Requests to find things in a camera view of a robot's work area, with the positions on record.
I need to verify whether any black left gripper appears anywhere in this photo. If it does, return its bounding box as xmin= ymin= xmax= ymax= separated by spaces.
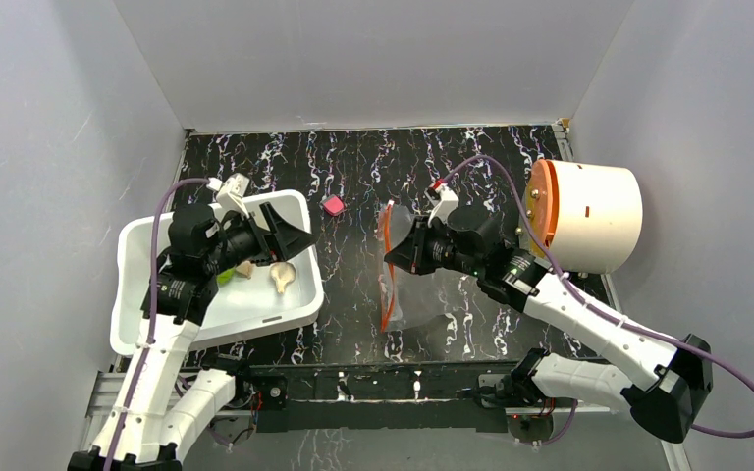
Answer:
xmin=204 ymin=203 xmax=316 ymax=276

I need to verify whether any clear orange zip bag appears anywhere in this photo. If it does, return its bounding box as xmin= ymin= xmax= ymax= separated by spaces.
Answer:
xmin=377 ymin=200 xmax=443 ymax=332

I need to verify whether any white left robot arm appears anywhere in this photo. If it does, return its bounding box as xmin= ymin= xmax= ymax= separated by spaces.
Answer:
xmin=68 ymin=203 xmax=316 ymax=470

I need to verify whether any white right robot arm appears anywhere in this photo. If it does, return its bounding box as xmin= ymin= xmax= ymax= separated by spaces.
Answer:
xmin=384 ymin=217 xmax=713 ymax=444

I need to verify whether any beige mushroom toy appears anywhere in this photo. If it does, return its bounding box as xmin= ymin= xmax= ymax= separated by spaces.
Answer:
xmin=269 ymin=261 xmax=296 ymax=294

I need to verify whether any beige garlic toy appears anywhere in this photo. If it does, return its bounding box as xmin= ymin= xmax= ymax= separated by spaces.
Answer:
xmin=234 ymin=261 xmax=255 ymax=280

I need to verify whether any small pink cube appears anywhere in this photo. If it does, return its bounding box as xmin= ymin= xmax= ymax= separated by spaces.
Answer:
xmin=321 ymin=195 xmax=346 ymax=217

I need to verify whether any green pear toy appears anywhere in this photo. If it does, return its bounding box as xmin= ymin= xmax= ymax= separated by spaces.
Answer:
xmin=216 ymin=268 xmax=235 ymax=286

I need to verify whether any white plastic bin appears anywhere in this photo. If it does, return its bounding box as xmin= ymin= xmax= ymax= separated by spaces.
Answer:
xmin=110 ymin=216 xmax=324 ymax=356

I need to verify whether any white orange cylinder container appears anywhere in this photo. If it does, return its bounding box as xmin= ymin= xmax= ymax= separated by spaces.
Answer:
xmin=520 ymin=159 xmax=643 ymax=275

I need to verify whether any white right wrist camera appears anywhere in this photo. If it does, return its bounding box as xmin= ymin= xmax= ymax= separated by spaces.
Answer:
xmin=425 ymin=180 xmax=459 ymax=227

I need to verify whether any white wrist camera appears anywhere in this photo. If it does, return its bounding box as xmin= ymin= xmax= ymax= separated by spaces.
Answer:
xmin=425 ymin=180 xmax=459 ymax=227
xmin=205 ymin=173 xmax=249 ymax=217

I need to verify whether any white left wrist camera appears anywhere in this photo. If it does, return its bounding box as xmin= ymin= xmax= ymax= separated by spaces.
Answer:
xmin=205 ymin=173 xmax=249 ymax=217

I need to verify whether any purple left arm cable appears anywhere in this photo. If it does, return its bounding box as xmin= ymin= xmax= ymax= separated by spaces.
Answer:
xmin=100 ymin=177 xmax=212 ymax=471

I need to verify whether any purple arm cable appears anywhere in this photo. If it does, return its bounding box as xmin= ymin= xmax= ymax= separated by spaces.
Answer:
xmin=100 ymin=177 xmax=212 ymax=471
xmin=442 ymin=154 xmax=754 ymax=440

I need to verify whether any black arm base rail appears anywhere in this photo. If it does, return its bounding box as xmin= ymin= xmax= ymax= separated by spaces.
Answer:
xmin=204 ymin=361 xmax=573 ymax=436

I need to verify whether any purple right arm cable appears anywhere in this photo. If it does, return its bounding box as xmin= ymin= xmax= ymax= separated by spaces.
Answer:
xmin=442 ymin=154 xmax=754 ymax=440

